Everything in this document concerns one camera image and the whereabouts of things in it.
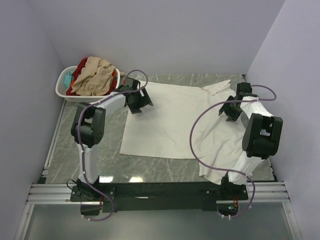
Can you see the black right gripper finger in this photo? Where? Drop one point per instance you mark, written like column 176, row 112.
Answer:
column 221, row 111
column 231, row 119

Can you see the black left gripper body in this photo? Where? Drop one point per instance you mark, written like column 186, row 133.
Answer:
column 139, row 102

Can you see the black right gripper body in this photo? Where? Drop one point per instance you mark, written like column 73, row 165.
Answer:
column 232, row 110

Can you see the cream white t-shirt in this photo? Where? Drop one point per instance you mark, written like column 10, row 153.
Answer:
column 184, row 123

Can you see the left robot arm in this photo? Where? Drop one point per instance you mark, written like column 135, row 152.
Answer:
column 89, row 124

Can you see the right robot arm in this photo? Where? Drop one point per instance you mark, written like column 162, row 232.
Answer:
column 261, row 138

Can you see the beige t-shirt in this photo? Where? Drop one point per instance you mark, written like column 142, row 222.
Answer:
column 93, row 77

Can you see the red t-shirt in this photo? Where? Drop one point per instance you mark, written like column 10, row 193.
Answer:
column 81, row 65

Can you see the orange garment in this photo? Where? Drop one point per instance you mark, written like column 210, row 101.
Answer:
column 69, row 91

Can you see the teal garment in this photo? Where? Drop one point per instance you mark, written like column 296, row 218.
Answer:
column 68, row 77

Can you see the white plastic laundry basket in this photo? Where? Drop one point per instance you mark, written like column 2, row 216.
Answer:
column 97, row 79

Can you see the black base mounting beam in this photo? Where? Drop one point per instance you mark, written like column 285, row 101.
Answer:
column 143, row 196

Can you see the aluminium frame rail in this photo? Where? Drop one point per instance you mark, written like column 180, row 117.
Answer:
column 60, row 194

